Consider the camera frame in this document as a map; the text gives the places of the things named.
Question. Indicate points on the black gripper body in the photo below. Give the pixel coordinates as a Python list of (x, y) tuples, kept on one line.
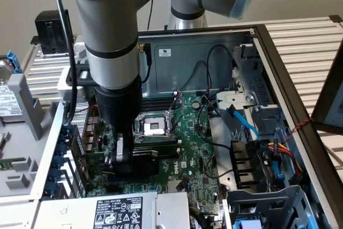
[(118, 105)]

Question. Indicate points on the green GPU with black fan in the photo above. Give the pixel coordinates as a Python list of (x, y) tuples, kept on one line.
[(146, 164)]

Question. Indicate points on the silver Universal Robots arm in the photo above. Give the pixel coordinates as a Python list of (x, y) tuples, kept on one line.
[(107, 38)]

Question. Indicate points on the thin metal locking lever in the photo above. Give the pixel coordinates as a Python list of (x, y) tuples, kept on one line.
[(150, 135)]

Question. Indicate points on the CPU socket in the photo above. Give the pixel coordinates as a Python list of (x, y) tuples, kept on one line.
[(155, 127)]

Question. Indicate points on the black RAM slot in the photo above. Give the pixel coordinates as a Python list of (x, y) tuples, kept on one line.
[(158, 100), (160, 146), (158, 107)]

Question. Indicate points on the short black expansion slot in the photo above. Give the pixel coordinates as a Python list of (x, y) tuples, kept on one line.
[(112, 188)]

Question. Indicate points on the blue slot retention knob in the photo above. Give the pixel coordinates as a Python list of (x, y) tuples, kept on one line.
[(68, 130), (51, 188), (62, 139), (55, 174), (57, 162), (61, 150)]

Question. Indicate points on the metal socket cover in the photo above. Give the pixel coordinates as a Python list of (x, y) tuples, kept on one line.
[(182, 101)]

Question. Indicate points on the green Dell motherboard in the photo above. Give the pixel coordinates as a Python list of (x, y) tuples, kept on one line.
[(193, 137)]

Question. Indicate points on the silver chipset heat sink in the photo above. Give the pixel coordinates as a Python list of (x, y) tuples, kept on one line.
[(171, 186)]

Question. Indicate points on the silver coin cell battery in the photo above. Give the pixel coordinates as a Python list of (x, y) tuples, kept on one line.
[(196, 104)]

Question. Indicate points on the white case sticker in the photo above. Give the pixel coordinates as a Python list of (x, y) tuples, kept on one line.
[(165, 52)]

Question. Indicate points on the grey power supply unit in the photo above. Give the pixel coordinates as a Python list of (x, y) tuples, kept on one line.
[(69, 213)]

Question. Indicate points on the open metal PC case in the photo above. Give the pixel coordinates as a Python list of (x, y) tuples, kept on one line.
[(187, 60)]

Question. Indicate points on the grey parts rack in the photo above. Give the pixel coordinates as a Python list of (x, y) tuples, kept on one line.
[(24, 100)]

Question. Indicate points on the black plastic box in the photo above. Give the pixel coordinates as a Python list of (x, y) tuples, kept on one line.
[(45, 33)]

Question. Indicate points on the hard disk with label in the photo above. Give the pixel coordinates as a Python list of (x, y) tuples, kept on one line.
[(8, 100)]

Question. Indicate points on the green bare RAM stick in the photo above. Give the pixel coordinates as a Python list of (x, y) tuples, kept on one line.
[(10, 163)]

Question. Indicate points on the blue plastic disk carrier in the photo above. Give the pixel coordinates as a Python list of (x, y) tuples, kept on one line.
[(14, 61)]

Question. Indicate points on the black plastic fan shroud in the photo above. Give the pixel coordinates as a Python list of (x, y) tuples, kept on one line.
[(244, 164)]

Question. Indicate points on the CPU chip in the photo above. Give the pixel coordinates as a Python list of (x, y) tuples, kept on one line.
[(2, 143)]

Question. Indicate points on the metal disk bay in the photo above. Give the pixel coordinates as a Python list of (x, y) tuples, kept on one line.
[(257, 84)]

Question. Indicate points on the blue plastic disk tray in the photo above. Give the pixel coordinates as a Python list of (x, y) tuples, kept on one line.
[(246, 224)]

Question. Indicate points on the blue plastic clip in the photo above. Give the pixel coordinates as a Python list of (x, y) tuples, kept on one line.
[(279, 176)]

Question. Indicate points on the grey perforated drive cage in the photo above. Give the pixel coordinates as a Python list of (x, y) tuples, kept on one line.
[(289, 202)]

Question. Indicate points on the black flat panel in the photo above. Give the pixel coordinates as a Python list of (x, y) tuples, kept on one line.
[(325, 100)]

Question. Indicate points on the black table end cap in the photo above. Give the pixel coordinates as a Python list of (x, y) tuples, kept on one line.
[(336, 18)]

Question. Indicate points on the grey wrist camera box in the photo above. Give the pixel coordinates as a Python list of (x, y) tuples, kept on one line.
[(63, 84)]

